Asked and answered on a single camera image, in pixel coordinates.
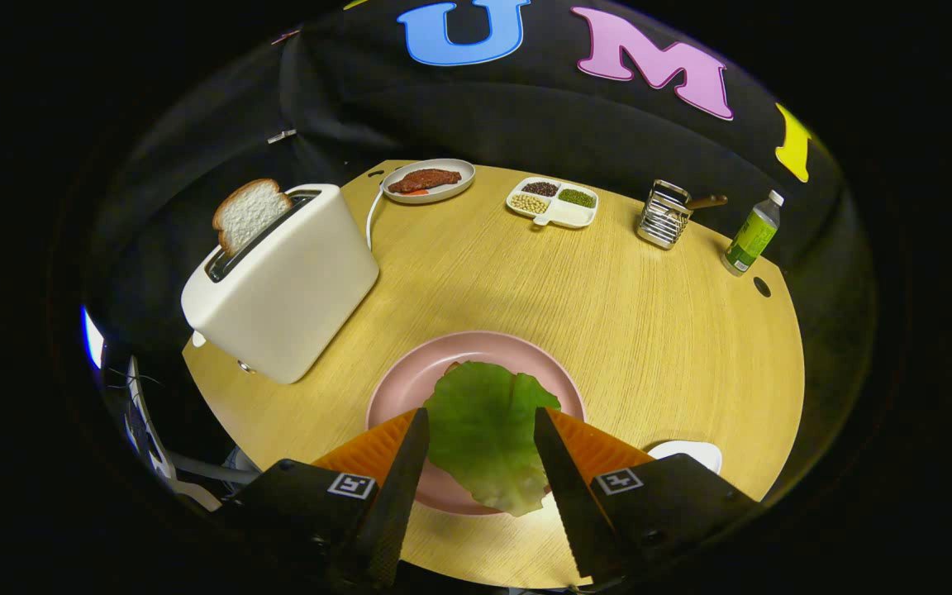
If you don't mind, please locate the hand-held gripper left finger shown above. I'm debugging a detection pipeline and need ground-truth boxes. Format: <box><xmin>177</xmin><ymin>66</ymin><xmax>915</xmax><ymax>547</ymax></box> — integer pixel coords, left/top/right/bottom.
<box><xmin>212</xmin><ymin>407</ymin><xmax>431</xmax><ymax>592</ymax></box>

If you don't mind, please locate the black backdrop cloth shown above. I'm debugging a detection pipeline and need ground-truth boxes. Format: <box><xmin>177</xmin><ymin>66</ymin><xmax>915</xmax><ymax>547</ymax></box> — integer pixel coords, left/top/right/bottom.
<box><xmin>83</xmin><ymin>0</ymin><xmax>878</xmax><ymax>497</ymax></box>

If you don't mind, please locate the white toaster cable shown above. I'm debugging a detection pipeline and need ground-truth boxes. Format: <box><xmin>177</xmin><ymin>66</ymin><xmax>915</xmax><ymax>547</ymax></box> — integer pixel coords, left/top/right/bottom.
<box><xmin>364</xmin><ymin>183</ymin><xmax>386</xmax><ymax>250</ymax></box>

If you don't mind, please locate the white square plate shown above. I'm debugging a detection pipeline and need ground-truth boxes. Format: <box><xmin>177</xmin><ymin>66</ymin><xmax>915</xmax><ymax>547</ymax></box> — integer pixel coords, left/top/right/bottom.
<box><xmin>648</xmin><ymin>440</ymin><xmax>723</xmax><ymax>474</ymax></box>

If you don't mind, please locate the brown meat slice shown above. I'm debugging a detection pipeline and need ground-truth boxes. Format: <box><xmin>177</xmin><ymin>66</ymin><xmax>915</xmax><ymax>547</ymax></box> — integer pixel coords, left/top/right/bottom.
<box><xmin>388</xmin><ymin>168</ymin><xmax>462</xmax><ymax>196</ymax></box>

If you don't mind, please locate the grey oval plate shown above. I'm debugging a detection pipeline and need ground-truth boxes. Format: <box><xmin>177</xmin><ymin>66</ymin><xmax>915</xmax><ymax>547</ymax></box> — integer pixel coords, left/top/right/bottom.
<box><xmin>381</xmin><ymin>158</ymin><xmax>477</xmax><ymax>205</ymax></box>

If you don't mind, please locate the white bread slice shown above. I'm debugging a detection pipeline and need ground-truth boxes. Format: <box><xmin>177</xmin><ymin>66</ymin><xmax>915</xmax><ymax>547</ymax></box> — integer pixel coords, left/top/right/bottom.
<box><xmin>212</xmin><ymin>178</ymin><xmax>293</xmax><ymax>257</ymax></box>

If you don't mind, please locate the metal wire basket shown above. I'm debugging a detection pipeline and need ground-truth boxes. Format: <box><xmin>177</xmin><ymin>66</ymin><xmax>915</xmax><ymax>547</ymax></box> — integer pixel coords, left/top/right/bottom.
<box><xmin>636</xmin><ymin>179</ymin><xmax>693</xmax><ymax>250</ymax></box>

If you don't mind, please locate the green lettuce leaf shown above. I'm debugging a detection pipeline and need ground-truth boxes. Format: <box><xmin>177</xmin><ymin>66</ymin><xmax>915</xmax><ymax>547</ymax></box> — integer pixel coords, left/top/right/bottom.
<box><xmin>422</xmin><ymin>360</ymin><xmax>564</xmax><ymax>517</ymax></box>

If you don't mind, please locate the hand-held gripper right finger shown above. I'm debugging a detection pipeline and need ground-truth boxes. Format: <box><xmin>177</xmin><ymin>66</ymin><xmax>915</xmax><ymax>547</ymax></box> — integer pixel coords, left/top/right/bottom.
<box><xmin>534</xmin><ymin>406</ymin><xmax>762</xmax><ymax>589</ymax></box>

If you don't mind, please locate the white divided tray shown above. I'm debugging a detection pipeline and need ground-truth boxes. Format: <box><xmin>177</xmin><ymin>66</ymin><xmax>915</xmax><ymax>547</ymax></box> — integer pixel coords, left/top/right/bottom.
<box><xmin>506</xmin><ymin>176</ymin><xmax>600</xmax><ymax>230</ymax></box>

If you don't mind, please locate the white toaster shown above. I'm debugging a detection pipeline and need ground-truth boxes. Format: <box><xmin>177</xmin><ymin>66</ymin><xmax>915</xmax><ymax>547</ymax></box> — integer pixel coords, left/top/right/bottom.
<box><xmin>180</xmin><ymin>183</ymin><xmax>380</xmax><ymax>385</ymax></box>

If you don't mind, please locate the green label plastic bottle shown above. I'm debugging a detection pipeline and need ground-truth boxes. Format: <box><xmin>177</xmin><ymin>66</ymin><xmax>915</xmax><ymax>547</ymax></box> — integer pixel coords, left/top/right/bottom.
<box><xmin>721</xmin><ymin>190</ymin><xmax>785</xmax><ymax>277</ymax></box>

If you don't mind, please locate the pink round plate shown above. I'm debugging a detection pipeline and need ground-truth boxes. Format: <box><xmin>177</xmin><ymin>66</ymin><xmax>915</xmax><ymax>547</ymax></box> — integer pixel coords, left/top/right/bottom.
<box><xmin>365</xmin><ymin>331</ymin><xmax>588</xmax><ymax>517</ymax></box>

